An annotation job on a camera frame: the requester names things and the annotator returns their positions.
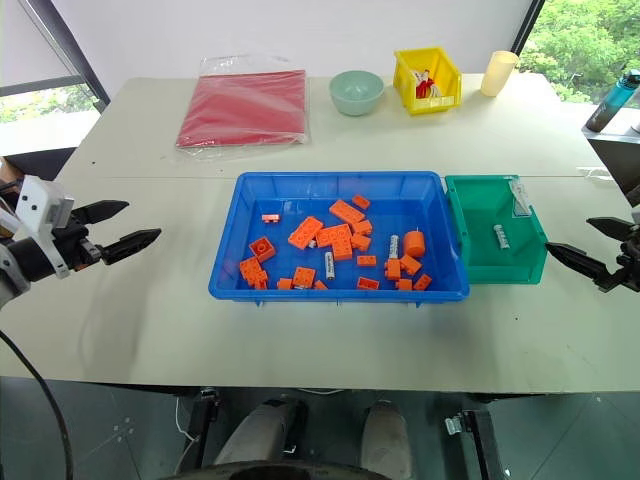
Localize dark side table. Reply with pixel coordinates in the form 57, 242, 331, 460
580, 123, 640, 207

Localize red and white bin contents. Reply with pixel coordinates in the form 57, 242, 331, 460
411, 67, 445, 99

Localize clear plastic label holder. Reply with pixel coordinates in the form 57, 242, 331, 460
508, 181, 533, 219

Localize dark water bottle teal cap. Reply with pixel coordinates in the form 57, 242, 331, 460
585, 69, 640, 133

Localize upside-down orange plastic brick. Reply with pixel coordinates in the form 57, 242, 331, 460
248, 238, 277, 262

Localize blue plastic tray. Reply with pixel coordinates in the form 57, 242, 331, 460
207, 171, 471, 303

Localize green plastic bin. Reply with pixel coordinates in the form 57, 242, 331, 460
444, 174, 550, 285

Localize yellow plastic bin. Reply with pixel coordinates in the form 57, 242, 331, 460
392, 46, 463, 117

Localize red folder in plastic bag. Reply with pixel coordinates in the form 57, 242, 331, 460
174, 53, 314, 162

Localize cream plastic cup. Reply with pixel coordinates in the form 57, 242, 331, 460
480, 49, 521, 98

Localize grey robot leg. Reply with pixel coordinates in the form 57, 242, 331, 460
360, 398, 415, 472
213, 398, 307, 470

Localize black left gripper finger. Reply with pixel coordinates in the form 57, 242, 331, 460
74, 199, 130, 226
101, 228, 163, 267

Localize black table leg with bracket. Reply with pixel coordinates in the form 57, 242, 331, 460
444, 406, 507, 480

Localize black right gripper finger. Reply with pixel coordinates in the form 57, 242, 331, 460
585, 215, 633, 243
544, 242, 610, 288

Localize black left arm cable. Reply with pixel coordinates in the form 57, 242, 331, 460
0, 329, 77, 480

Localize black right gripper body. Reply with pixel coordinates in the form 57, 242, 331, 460
598, 239, 640, 294

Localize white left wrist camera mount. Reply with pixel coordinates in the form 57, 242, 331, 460
14, 174, 76, 280

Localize orange plastic cylinder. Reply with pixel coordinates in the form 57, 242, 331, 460
402, 228, 427, 260

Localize pale green bowl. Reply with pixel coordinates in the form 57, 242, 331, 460
328, 70, 386, 118

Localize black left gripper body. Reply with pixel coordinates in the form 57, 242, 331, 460
51, 210, 105, 274

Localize white cable under table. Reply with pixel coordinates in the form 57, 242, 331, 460
173, 393, 202, 464

